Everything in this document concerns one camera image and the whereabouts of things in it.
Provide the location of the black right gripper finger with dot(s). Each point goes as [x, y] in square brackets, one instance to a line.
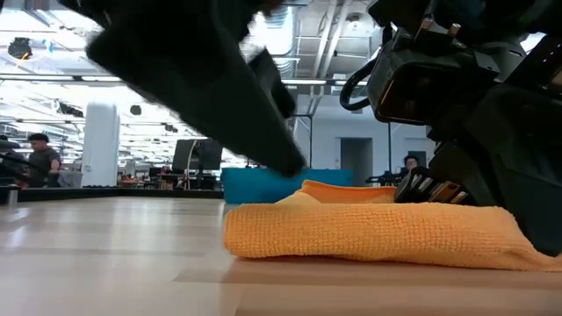
[540, 215]
[439, 186]

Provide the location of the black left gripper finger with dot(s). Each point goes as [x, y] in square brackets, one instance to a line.
[219, 127]
[263, 123]

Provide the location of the orange microfiber towel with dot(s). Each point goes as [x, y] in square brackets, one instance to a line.
[351, 232]

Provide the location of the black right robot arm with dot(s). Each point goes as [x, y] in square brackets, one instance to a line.
[540, 66]

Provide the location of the blue plastic basket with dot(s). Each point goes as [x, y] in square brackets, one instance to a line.
[250, 186]

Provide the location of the background computer monitor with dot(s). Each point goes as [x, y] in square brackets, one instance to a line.
[197, 154]

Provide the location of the person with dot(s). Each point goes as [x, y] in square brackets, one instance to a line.
[412, 162]
[9, 162]
[44, 160]

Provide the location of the grey door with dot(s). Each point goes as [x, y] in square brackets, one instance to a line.
[356, 153]

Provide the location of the white pillar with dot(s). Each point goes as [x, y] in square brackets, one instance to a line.
[100, 145]

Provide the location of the black ceiling speaker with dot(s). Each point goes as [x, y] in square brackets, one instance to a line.
[19, 47]

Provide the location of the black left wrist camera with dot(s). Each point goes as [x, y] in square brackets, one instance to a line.
[272, 83]

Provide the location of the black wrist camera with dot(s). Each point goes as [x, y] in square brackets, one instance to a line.
[272, 83]
[430, 79]

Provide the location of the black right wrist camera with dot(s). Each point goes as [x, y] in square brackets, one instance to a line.
[430, 79]

